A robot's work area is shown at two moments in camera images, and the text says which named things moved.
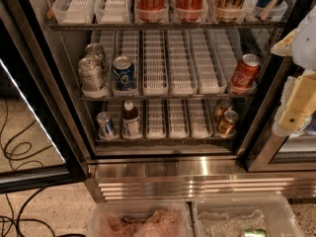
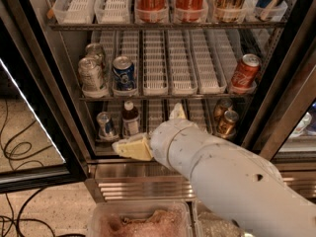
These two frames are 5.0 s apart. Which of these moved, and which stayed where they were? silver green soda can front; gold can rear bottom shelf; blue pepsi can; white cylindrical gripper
Moved: white cylindrical gripper
Stayed: blue pepsi can; gold can rear bottom shelf; silver green soda can front
